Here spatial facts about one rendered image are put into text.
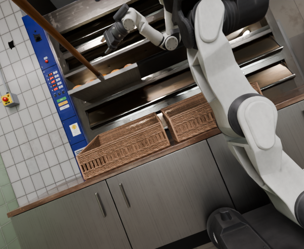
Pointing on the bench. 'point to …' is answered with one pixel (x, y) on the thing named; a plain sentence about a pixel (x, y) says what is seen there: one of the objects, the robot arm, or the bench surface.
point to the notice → (75, 129)
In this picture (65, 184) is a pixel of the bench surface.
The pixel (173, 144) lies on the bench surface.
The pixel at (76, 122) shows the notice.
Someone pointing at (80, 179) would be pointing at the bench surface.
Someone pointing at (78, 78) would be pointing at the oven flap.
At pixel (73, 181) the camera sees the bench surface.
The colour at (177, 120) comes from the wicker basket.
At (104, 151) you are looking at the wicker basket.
